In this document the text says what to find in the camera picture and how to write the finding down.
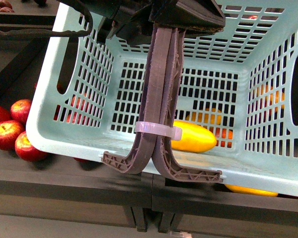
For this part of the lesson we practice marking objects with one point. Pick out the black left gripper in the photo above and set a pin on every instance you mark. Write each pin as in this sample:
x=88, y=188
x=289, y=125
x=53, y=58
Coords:
x=133, y=20

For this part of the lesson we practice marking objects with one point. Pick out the light blue plastic basket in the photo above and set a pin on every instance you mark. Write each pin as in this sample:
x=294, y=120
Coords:
x=229, y=116

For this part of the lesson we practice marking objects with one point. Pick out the yellow mango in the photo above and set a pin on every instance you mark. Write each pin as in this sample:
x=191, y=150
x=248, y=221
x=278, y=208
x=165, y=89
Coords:
x=250, y=191
x=194, y=138

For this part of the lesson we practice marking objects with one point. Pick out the yellow mango on shelf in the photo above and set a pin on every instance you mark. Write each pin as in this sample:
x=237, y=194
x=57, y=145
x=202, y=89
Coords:
x=250, y=191

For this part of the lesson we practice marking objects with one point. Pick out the white cable tie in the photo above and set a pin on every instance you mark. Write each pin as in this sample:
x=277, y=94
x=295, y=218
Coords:
x=173, y=132

